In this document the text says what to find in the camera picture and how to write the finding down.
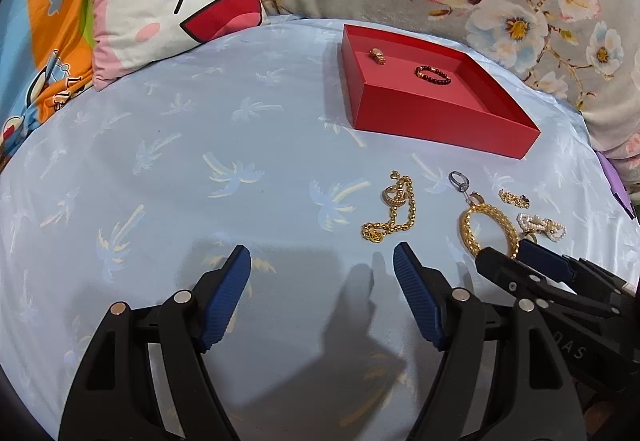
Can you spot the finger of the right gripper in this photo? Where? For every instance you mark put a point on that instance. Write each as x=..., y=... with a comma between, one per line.
x=523, y=282
x=557, y=267

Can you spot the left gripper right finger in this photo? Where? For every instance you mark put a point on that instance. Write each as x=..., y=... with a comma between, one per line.
x=531, y=394

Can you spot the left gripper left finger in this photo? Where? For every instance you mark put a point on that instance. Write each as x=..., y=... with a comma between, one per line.
x=113, y=396

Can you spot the gold cuff bangle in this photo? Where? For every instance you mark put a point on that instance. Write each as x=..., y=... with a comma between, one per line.
x=468, y=238

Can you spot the gold chain black clover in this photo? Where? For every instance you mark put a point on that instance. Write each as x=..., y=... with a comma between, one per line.
x=518, y=201

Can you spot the silver hoop earring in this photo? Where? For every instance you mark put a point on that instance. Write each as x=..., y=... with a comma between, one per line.
x=459, y=181

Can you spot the gold wrist watch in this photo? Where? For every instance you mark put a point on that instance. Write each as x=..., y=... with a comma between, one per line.
x=378, y=56

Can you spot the gold hoop earring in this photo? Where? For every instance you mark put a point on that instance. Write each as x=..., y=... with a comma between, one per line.
x=476, y=199
x=394, y=196

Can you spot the purple object at edge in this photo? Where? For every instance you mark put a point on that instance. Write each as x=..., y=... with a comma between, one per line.
x=617, y=187

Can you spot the light blue palm sheet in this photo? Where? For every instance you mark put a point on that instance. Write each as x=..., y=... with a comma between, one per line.
x=133, y=192

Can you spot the red open tray box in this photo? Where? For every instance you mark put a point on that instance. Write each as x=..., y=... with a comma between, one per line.
x=429, y=91

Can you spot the colourful cartoon bed sheet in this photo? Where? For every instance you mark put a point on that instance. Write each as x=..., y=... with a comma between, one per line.
x=46, y=60

